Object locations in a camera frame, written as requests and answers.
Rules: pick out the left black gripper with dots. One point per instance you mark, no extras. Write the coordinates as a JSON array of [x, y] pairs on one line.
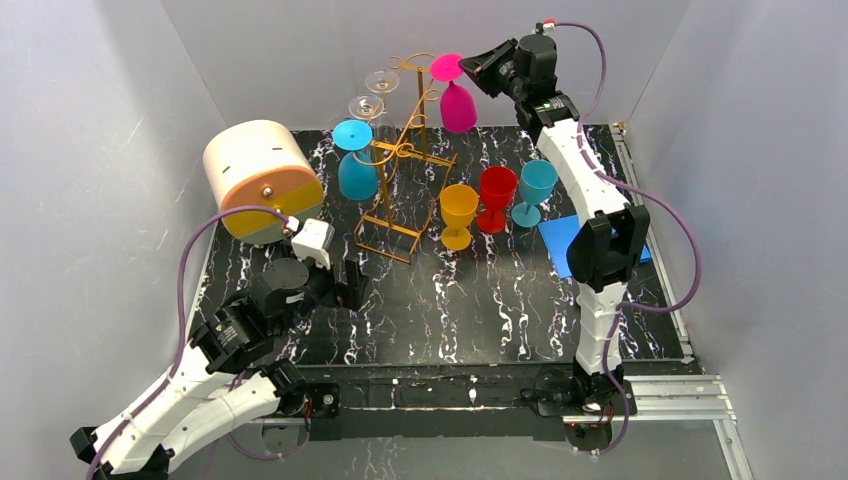
[[339, 288]]

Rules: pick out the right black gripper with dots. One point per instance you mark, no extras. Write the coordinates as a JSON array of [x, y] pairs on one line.
[[501, 68]]

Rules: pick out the magenta wine glass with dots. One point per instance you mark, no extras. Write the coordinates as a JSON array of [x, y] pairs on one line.
[[457, 106]]

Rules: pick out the red wine glass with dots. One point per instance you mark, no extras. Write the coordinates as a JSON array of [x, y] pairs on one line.
[[496, 189]]

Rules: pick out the light blue wine glass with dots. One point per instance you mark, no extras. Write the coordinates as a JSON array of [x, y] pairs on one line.
[[536, 183], [357, 177]]

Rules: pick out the yellow wine glass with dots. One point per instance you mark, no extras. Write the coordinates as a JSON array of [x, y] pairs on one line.
[[458, 203]]

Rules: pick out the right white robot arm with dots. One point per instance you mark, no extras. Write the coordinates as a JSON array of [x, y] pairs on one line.
[[552, 121]]

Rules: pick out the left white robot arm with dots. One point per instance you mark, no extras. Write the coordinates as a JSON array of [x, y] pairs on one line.
[[195, 402]]

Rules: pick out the clear wine glass rear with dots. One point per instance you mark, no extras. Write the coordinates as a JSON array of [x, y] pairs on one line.
[[382, 82]]

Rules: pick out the clear wine glass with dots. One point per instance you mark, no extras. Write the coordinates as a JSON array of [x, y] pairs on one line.
[[382, 82], [366, 107]]

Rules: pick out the clear wine glass front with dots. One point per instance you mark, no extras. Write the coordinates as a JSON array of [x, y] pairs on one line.
[[366, 107]]

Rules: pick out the cream orange yellow cylinder box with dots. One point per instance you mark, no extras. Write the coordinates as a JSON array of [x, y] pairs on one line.
[[259, 163]]

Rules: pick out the blue flat sheet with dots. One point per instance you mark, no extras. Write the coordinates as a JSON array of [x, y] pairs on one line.
[[560, 233]]

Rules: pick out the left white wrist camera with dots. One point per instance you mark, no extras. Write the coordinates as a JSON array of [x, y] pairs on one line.
[[312, 242]]

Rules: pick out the gold wire wine glass rack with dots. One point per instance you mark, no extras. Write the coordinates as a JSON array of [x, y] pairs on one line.
[[410, 174]]

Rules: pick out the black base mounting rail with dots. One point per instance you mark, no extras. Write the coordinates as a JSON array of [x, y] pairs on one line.
[[500, 400]]

